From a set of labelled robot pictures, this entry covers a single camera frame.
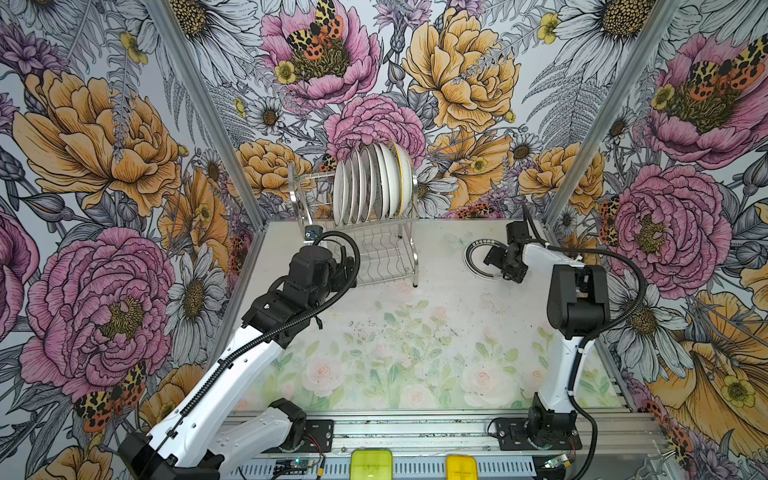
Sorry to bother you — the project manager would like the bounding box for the left yellow green box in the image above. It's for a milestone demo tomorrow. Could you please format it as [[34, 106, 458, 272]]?
[[349, 449, 394, 480]]

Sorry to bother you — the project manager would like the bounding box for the floral patterned white plate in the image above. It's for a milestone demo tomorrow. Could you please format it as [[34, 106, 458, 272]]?
[[359, 146, 375, 222]]

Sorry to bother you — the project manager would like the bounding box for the left black corrugated cable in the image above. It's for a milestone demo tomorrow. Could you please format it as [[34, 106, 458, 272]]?
[[134, 230, 362, 475]]

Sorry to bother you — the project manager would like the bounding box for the aluminium front rail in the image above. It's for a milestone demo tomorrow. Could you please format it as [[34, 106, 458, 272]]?
[[219, 410, 681, 479]]

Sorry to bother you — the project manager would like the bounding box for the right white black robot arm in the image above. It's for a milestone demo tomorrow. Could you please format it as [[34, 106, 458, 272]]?
[[483, 221, 610, 449]]

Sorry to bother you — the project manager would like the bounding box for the right aluminium corner post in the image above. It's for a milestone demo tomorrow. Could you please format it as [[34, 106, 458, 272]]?
[[544, 0, 681, 226]]

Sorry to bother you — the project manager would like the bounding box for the black corrugated cable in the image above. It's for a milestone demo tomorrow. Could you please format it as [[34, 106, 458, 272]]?
[[521, 203, 648, 480], [134, 230, 362, 475]]

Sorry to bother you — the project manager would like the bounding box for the small green circuit board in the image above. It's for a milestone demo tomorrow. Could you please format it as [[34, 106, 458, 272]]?
[[273, 458, 316, 474]]

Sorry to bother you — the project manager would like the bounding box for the green red rimmed white plate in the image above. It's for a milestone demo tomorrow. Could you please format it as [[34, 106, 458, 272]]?
[[464, 238, 511, 280]]

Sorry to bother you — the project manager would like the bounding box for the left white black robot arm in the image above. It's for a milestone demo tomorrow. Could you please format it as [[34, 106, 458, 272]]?
[[118, 231, 361, 479]]

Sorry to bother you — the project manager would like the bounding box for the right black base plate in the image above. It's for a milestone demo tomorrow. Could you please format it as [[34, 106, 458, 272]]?
[[487, 417, 583, 451]]

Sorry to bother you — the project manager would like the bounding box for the right black corrugated cable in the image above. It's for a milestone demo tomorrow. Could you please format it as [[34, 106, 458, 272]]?
[[521, 203, 648, 480]]

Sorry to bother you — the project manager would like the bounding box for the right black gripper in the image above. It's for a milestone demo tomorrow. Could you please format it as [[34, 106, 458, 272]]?
[[483, 245, 528, 284]]

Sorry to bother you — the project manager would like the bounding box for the teal rimmed Chinese character plate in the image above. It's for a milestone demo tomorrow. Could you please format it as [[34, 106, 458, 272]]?
[[333, 162, 352, 226]]

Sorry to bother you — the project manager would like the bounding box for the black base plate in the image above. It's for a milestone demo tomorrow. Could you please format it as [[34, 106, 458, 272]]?
[[278, 419, 335, 453], [487, 417, 583, 451]]

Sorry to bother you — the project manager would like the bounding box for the chrome wire dish rack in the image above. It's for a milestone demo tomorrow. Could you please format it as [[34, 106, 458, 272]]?
[[288, 166, 419, 288]]

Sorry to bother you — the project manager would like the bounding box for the right yellow box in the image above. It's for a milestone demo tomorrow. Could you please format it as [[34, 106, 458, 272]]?
[[445, 455, 479, 480]]

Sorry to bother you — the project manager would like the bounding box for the aluminium corner post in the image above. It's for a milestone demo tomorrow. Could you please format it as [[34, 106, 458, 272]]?
[[544, 0, 681, 226], [147, 1, 266, 232]]

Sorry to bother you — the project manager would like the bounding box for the left aluminium corner post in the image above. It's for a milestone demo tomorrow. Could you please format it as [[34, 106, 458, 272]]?
[[147, 1, 266, 232]]

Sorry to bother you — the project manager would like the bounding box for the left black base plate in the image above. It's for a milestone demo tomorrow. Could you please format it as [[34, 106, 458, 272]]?
[[278, 419, 335, 453]]

